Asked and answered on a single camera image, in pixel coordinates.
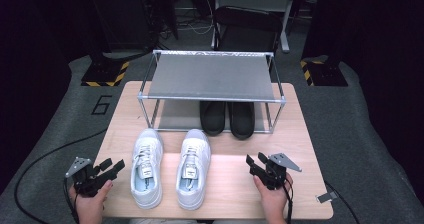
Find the black stand base striped edge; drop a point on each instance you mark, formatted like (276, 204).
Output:
(328, 74)
(101, 74)

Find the black sandal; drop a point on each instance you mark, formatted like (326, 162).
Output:
(212, 117)
(241, 120)

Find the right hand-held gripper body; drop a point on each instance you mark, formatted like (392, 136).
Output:
(283, 160)

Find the white sneaker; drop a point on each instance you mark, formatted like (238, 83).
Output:
(146, 144)
(195, 144)

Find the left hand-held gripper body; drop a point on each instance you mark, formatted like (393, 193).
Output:
(83, 181)

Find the person's left hand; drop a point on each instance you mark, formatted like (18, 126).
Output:
(89, 209)

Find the white metal desk frame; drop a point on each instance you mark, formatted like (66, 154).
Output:
(253, 2)

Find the person's right hand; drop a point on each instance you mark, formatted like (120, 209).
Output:
(275, 200)

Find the grey tape strip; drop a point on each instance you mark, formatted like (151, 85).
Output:
(326, 197)

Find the grey metal shoe rack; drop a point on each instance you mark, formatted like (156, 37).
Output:
(211, 75)

